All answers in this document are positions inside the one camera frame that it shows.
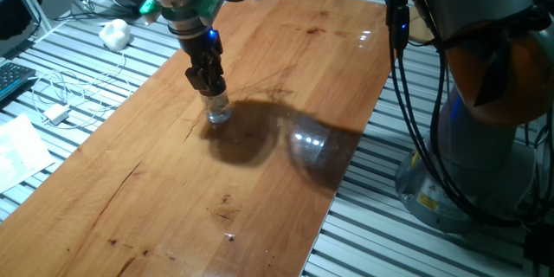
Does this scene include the white lumpy plastic object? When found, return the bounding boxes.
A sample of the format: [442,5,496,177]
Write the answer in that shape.
[98,18,132,52]

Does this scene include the black computer keyboard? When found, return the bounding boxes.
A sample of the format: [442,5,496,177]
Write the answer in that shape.
[0,61,37,103]

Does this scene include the large wooden board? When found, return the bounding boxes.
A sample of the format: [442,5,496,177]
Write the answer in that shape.
[0,0,393,277]

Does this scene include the white paper sheets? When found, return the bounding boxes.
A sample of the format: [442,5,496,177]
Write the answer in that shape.
[0,112,56,195]

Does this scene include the green printed wrist mount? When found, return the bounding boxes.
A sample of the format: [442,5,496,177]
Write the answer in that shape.
[138,0,225,27]

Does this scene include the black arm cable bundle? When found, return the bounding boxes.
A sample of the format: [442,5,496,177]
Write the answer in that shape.
[383,0,554,229]

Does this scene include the small clear glass jar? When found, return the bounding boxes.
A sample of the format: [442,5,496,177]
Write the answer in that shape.
[200,90,233,124]

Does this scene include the silver aluminium frame post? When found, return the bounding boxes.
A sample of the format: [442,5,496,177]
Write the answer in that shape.
[0,0,55,38]

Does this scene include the wooden paddle board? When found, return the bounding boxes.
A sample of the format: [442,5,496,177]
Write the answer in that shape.
[409,6,436,44]

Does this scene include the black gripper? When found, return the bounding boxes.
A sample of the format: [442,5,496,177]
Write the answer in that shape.
[177,28,227,93]

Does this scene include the white charger with cable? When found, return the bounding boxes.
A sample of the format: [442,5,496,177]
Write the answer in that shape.
[29,51,135,131]

